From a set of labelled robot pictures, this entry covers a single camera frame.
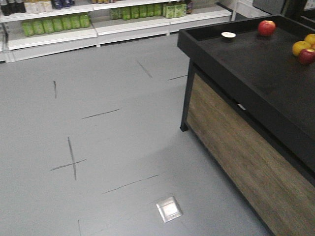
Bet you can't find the black wooden display stand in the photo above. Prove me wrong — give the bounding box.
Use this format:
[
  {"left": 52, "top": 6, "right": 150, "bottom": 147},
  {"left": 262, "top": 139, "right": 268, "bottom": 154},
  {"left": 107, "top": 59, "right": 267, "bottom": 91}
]
[{"left": 178, "top": 15, "right": 315, "bottom": 236}]

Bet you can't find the metal floor hatch plate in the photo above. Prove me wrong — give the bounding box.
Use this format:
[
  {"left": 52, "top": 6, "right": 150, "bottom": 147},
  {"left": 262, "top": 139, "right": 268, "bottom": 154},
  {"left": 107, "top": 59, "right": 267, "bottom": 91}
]
[{"left": 156, "top": 196, "right": 184, "bottom": 223}]

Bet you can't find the red apple far left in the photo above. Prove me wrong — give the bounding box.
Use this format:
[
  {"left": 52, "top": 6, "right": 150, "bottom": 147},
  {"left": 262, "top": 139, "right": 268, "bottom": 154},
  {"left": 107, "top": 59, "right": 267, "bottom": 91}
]
[{"left": 257, "top": 20, "right": 277, "bottom": 36}]

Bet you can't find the white store shelf unit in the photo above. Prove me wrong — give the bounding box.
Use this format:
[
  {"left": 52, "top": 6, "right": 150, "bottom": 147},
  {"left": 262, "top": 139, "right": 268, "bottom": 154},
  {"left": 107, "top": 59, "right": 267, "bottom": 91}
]
[{"left": 0, "top": 0, "right": 232, "bottom": 62}]

